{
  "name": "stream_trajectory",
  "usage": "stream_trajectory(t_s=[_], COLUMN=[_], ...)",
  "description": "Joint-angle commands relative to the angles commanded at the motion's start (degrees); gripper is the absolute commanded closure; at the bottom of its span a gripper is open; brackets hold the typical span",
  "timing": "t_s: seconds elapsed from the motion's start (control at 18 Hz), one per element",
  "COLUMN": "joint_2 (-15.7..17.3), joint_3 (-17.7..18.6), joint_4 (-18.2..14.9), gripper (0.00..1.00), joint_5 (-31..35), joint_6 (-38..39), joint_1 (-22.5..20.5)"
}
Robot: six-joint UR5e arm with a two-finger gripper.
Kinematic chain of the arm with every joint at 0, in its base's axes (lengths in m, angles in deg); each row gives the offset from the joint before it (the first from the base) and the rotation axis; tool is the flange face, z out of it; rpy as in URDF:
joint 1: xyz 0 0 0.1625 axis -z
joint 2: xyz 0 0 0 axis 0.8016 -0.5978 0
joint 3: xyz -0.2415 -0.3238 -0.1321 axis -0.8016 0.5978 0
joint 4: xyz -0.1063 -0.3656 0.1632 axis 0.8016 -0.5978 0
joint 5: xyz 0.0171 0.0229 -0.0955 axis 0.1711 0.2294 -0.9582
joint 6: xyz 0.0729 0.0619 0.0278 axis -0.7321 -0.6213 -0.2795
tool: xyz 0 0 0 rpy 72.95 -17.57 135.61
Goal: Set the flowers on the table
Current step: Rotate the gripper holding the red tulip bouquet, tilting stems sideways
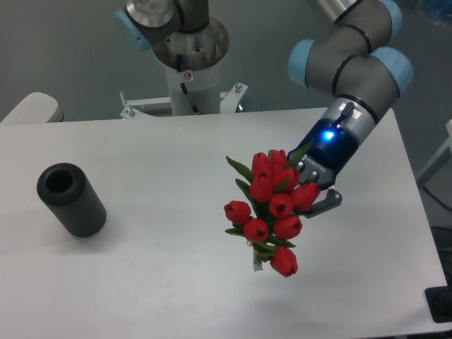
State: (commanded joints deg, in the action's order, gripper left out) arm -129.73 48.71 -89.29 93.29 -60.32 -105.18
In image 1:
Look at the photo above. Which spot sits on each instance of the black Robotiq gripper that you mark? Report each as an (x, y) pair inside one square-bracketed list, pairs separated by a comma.
[(331, 147)]

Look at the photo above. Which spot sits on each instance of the red tulip bouquet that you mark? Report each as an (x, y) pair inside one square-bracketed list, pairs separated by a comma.
[(270, 218)]

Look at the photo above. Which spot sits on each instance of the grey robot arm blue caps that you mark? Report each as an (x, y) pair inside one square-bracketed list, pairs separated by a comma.
[(355, 65)]

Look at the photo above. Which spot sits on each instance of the white furniture at right edge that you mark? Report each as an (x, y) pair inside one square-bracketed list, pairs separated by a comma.
[(439, 158)]

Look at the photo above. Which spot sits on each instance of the black device at table edge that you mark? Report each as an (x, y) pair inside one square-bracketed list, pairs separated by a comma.
[(439, 303)]

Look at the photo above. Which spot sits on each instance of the black cylindrical vase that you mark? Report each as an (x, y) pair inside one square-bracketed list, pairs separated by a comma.
[(67, 192)]

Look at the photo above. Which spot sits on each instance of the white chair backrest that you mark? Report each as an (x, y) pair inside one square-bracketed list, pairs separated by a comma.
[(36, 108)]

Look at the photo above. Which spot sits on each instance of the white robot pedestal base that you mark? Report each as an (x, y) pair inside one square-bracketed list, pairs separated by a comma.
[(192, 65)]

